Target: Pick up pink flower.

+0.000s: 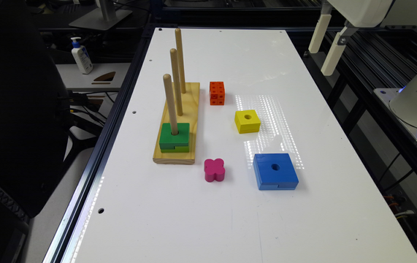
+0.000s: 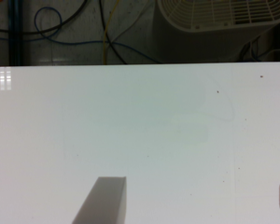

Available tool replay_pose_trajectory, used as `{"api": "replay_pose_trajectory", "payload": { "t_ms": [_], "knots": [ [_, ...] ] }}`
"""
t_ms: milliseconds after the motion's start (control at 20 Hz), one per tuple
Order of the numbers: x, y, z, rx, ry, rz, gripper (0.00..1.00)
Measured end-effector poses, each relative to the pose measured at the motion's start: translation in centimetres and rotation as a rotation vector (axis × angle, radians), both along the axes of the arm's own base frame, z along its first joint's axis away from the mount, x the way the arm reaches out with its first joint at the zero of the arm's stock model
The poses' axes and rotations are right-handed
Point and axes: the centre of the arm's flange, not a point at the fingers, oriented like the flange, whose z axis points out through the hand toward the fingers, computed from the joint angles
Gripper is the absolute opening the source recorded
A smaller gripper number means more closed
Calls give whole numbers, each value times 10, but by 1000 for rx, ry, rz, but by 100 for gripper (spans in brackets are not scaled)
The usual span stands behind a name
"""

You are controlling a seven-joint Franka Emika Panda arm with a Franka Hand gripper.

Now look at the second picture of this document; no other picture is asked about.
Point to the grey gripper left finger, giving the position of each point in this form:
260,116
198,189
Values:
106,203

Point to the white fan heater appliance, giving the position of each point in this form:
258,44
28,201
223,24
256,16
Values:
193,31

